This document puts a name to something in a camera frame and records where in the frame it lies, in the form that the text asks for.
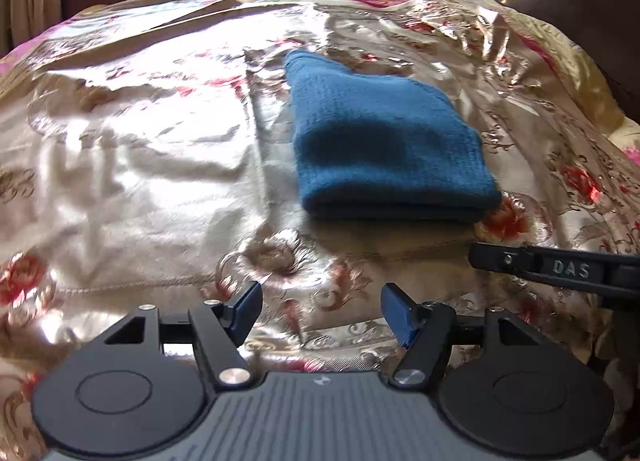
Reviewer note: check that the floral satin blanket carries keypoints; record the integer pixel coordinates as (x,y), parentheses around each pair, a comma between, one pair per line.
(150,166)

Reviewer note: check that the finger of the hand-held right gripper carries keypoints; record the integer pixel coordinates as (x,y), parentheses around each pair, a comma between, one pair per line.
(530,263)

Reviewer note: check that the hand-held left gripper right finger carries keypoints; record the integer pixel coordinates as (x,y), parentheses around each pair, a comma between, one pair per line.
(397,311)

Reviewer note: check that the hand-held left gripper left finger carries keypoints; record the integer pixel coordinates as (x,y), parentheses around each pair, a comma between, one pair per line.
(248,308)

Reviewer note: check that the blue knit sweater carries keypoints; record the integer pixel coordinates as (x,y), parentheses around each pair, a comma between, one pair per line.
(380,141)

